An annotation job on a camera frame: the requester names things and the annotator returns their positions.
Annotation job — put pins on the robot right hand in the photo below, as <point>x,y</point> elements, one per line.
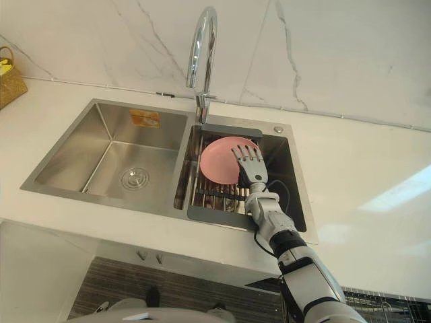
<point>252,168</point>

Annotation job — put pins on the robot right arm silver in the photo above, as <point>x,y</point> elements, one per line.
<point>303,269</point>

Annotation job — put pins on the round chrome sink button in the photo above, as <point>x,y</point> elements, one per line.
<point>278,128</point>

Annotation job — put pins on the round steel sink drain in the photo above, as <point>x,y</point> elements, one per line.
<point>133,177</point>

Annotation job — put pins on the stainless steel double sink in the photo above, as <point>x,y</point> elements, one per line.
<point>134,134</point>

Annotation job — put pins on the pink round plate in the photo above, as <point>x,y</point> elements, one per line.
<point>219,161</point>

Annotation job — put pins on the grey framed steel drying rack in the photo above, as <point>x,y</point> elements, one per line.
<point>215,217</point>

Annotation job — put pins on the chrome gooseneck faucet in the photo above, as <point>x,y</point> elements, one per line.
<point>203,107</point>

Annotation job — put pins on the small dark backsplash clip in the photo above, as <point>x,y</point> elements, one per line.
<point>164,94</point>

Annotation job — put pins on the orange sticker label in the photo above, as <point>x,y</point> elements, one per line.
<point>144,118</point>

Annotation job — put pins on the metal cabinet hook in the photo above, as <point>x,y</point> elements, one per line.
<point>159,259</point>

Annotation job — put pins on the dark robot foot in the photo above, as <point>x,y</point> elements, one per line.
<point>153,295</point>

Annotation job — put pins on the silver robot torso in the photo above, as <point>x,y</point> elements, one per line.
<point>134,314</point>

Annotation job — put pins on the white base cabinet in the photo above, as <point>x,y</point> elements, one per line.
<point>33,269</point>

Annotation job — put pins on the woven straw basket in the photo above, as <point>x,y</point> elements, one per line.
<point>11,87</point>

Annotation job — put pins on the yellow item in basket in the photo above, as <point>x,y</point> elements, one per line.
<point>5,65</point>

